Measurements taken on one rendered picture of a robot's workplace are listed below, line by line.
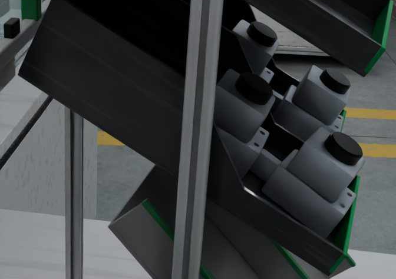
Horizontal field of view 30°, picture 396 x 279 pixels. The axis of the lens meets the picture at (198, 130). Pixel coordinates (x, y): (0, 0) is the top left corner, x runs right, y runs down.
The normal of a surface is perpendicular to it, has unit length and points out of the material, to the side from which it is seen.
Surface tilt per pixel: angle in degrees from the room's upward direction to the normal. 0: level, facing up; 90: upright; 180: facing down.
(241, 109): 90
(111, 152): 0
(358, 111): 0
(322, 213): 86
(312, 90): 90
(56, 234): 0
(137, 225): 90
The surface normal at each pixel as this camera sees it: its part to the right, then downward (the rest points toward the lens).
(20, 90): 0.07, -0.90
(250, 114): -0.27, 0.39
